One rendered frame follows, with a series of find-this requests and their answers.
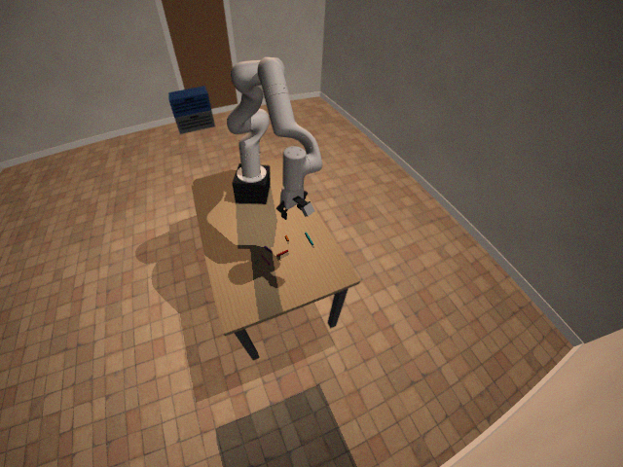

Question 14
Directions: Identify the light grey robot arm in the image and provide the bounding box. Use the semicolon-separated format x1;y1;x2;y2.
227;57;322;191

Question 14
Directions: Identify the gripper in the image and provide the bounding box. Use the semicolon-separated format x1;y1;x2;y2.
276;187;308;220

